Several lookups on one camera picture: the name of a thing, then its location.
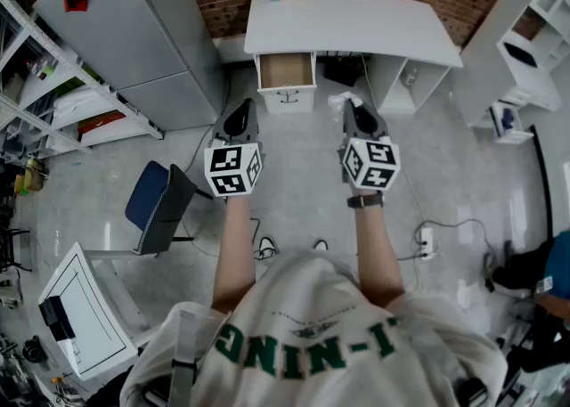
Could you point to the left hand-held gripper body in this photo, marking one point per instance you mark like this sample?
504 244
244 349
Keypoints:
233 165

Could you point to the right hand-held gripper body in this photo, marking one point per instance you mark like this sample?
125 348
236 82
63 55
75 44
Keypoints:
372 165

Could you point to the white drawer with brown inside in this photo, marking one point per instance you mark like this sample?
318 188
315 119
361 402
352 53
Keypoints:
285 69

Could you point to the person's left forearm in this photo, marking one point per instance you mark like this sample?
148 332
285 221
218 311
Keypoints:
236 254

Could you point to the person's right forearm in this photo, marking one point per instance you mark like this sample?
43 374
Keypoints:
378 254

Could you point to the dark wristwatch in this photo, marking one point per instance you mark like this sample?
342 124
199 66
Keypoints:
365 200

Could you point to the person's left white shoe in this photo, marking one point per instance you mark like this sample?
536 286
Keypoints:
267 246

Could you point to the person's white shoe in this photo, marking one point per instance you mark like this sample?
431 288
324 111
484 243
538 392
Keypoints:
320 244
267 246

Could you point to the blue black chair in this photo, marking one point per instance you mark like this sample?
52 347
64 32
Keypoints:
147 200

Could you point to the person's right white shoe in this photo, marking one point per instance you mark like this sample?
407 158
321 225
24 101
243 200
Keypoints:
320 244

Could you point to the white power strip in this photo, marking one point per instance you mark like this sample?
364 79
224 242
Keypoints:
426 242

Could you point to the white desk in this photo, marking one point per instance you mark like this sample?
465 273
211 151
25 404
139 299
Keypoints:
347 26

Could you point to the blue item in shelving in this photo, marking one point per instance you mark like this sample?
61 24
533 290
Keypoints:
507 118

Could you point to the white open shelving unit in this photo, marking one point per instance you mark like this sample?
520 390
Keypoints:
490 62

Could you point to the grey refrigerator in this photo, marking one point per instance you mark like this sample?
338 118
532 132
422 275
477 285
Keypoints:
133 35

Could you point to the white shirt with green print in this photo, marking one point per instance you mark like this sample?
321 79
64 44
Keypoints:
311 329

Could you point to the white metal shelf rack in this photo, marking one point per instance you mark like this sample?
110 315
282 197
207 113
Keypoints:
53 127

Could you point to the black flat device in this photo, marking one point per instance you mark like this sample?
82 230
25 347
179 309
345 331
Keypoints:
520 53

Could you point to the white printer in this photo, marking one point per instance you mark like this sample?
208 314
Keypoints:
89 320

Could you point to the black device on white table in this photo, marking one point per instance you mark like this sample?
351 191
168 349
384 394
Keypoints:
55 316

